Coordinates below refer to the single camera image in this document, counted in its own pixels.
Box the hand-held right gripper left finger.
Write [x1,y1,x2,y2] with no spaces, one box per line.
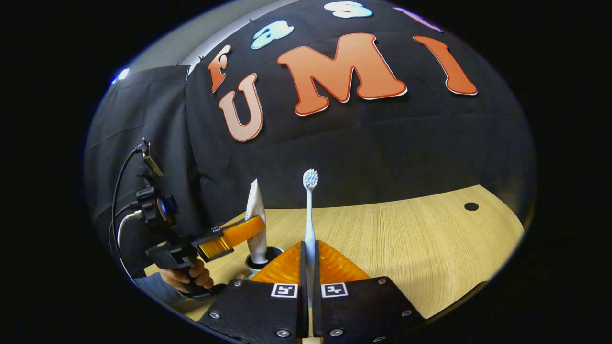
[198,241,306,344]

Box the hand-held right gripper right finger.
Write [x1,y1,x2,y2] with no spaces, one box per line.
[313,240,426,344]

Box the white toothpaste tube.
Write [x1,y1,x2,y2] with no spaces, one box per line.
[245,179,268,265]

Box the light blue cup wooden handle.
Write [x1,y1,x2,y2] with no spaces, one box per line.
[245,246,284,278]

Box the white toothbrush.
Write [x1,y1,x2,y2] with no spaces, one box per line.
[303,169,319,306]

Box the black backdrop cloth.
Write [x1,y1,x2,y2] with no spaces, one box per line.
[84,0,536,278]

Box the white cable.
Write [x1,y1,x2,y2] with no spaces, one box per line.
[117,210,144,251]

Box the black cable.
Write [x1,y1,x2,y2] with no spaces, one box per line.
[111,146,145,287]

